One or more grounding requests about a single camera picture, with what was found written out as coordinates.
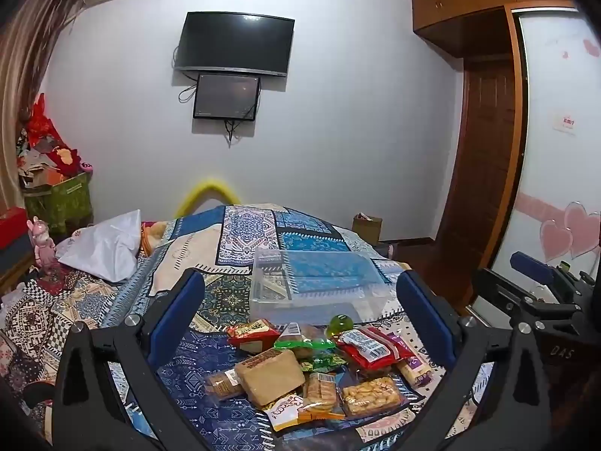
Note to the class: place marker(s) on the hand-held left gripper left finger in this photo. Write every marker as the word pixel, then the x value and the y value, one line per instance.
pixel 176 312

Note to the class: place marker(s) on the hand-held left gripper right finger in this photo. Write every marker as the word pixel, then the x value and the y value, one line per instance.
pixel 422 314

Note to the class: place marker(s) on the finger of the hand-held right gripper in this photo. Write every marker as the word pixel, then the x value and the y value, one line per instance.
pixel 530 263
pixel 507 298

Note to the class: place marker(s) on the purple and white packet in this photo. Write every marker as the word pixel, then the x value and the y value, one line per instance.
pixel 415 371

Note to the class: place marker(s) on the red packet with white label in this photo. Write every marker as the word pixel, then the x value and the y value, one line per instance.
pixel 371 345

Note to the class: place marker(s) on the red and orange packet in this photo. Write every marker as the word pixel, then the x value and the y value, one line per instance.
pixel 253 333

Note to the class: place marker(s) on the green jelly cup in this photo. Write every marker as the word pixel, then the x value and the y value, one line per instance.
pixel 341 325

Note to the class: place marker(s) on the round cookie packet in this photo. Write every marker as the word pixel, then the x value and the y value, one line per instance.
pixel 223 385

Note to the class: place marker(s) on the peanut brittle packet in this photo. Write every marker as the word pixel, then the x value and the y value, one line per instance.
pixel 371 394

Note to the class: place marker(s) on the clear plastic container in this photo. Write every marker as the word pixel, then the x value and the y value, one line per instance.
pixel 324 282

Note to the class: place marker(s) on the green snack packet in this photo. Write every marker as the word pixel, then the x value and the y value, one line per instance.
pixel 324 361

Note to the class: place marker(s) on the brown cake packet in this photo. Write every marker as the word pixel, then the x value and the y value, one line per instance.
pixel 270 376

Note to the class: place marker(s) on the small barcode packet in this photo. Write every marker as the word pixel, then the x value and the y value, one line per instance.
pixel 292 330

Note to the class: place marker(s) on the clear biscuit packet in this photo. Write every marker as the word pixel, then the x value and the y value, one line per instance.
pixel 320 392

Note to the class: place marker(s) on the white and orange packet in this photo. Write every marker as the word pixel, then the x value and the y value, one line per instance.
pixel 281 416

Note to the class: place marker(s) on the orange plush toy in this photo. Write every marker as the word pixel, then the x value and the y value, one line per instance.
pixel 152 235

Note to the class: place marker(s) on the white wardrobe door with hearts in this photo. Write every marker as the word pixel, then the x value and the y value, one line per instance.
pixel 558 174

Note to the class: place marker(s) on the patterned patchwork blanket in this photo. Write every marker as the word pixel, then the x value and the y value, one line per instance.
pixel 244 244

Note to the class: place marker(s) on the white pillow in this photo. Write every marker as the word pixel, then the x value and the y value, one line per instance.
pixel 101 251

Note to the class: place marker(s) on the cardboard box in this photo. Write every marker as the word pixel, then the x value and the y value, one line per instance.
pixel 367 230

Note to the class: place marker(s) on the brown wooden door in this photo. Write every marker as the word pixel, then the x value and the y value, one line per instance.
pixel 483 159

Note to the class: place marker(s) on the yellow foam tube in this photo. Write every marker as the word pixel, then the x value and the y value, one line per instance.
pixel 206 185

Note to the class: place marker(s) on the pink doll figurine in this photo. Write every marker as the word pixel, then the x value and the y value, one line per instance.
pixel 43 246

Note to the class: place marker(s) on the green patterned box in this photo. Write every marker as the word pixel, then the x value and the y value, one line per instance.
pixel 61 202

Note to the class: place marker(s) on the small pink plush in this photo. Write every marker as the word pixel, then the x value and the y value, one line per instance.
pixel 87 167

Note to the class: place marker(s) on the red box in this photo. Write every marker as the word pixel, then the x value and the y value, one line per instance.
pixel 10 228

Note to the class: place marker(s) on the red plush toys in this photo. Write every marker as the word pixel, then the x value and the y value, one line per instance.
pixel 44 136

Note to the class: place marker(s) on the wooden overhead cabinet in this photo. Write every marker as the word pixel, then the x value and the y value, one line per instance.
pixel 462 14

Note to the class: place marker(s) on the brown curtain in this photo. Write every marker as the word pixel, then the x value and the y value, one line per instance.
pixel 33 65

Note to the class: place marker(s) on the small black wall monitor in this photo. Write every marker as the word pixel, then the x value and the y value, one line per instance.
pixel 227 96

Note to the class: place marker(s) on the wall television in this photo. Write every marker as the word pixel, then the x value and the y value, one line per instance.
pixel 234 42

